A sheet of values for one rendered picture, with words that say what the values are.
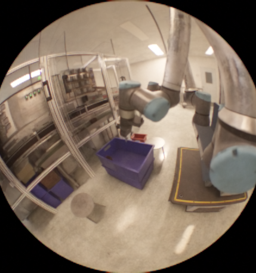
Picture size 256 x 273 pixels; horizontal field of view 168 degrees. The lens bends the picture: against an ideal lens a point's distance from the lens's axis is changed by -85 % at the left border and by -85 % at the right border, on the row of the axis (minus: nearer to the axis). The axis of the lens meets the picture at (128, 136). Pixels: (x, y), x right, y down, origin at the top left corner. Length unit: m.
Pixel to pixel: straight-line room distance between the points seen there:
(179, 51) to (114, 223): 1.32
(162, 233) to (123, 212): 0.48
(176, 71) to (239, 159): 0.32
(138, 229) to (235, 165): 0.97
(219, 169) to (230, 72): 0.18
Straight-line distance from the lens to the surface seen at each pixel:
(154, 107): 0.26
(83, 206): 1.01
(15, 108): 1.70
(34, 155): 1.70
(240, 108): 0.20
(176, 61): 0.37
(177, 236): 1.10
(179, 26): 0.42
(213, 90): 5.45
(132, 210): 1.07
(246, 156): 0.19
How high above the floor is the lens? 1.04
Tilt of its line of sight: 30 degrees down
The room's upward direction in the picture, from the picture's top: 13 degrees counter-clockwise
